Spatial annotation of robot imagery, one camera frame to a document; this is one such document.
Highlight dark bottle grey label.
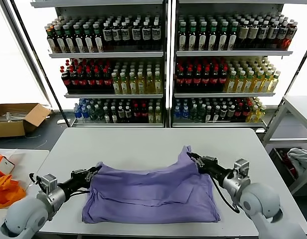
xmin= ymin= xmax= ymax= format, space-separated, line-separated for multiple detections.
xmin=277 ymin=22 xmax=288 ymax=50
xmin=258 ymin=21 xmax=269 ymax=50
xmin=268 ymin=21 xmax=279 ymax=50

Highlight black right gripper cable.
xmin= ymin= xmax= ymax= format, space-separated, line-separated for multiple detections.
xmin=212 ymin=180 xmax=241 ymax=214

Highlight orange white carton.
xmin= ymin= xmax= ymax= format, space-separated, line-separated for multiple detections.
xmin=0 ymin=153 xmax=16 ymax=179

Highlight black slanted frame pole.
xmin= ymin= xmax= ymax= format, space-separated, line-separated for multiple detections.
xmin=9 ymin=0 xmax=71 ymax=127
xmin=284 ymin=38 xmax=307 ymax=98

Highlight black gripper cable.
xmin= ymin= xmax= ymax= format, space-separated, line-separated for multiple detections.
xmin=67 ymin=189 xmax=91 ymax=198
xmin=212 ymin=180 xmax=241 ymax=214

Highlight white packing strips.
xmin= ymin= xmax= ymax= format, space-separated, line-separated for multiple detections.
xmin=0 ymin=112 xmax=29 ymax=123

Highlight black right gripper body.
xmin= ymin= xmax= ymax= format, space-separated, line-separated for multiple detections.
xmin=198 ymin=156 xmax=233 ymax=184

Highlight purple t-shirt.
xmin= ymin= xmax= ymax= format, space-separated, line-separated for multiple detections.
xmin=81 ymin=145 xmax=221 ymax=224

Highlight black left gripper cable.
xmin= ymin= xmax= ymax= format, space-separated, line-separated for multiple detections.
xmin=67 ymin=189 xmax=91 ymax=198

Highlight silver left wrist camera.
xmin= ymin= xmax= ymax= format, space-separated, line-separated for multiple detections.
xmin=35 ymin=175 xmax=58 ymax=196

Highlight black storage bin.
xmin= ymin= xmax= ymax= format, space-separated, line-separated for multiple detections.
xmin=273 ymin=147 xmax=307 ymax=187

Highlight orange fabric bag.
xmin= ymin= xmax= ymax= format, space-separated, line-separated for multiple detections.
xmin=0 ymin=175 xmax=27 ymax=209

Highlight dark bottle beige label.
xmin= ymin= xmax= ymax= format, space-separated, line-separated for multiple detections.
xmin=248 ymin=21 xmax=259 ymax=50
xmin=238 ymin=20 xmax=249 ymax=50

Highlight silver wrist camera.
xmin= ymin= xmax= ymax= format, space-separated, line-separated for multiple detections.
xmin=35 ymin=175 xmax=58 ymax=196
xmin=233 ymin=159 xmax=251 ymax=181

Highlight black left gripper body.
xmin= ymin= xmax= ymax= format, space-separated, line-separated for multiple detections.
xmin=57 ymin=169 xmax=91 ymax=198

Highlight dark bottle white label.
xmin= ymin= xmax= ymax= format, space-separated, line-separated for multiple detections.
xmin=121 ymin=21 xmax=131 ymax=52
xmin=132 ymin=21 xmax=142 ymax=52
xmin=152 ymin=21 xmax=161 ymax=52
xmin=142 ymin=21 xmax=152 ymax=52
xmin=103 ymin=22 xmax=113 ymax=52
xmin=112 ymin=22 xmax=122 ymax=52

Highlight grey white crumpled cloth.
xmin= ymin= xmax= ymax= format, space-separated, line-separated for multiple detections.
xmin=287 ymin=148 xmax=307 ymax=180

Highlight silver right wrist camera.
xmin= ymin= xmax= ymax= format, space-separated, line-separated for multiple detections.
xmin=233 ymin=159 xmax=251 ymax=181

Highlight grey slanted frame bar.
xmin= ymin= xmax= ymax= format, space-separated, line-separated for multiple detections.
xmin=0 ymin=0 xmax=54 ymax=110

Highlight white side table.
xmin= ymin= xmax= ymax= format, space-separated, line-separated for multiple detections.
xmin=0 ymin=148 xmax=50 ymax=239

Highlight brown cardboard box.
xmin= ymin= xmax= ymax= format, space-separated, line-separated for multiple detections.
xmin=0 ymin=103 xmax=52 ymax=138

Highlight metal drinks shelf unit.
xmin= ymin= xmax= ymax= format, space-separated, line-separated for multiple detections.
xmin=172 ymin=0 xmax=294 ymax=129
xmin=30 ymin=0 xmax=169 ymax=128

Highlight small red cap cola bottle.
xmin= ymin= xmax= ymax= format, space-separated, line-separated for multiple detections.
xmin=235 ymin=103 xmax=244 ymax=122
xmin=133 ymin=104 xmax=141 ymax=123
xmin=140 ymin=104 xmax=148 ymax=123
xmin=243 ymin=102 xmax=251 ymax=122

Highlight red packaged items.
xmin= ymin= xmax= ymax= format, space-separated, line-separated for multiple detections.
xmin=280 ymin=149 xmax=298 ymax=180

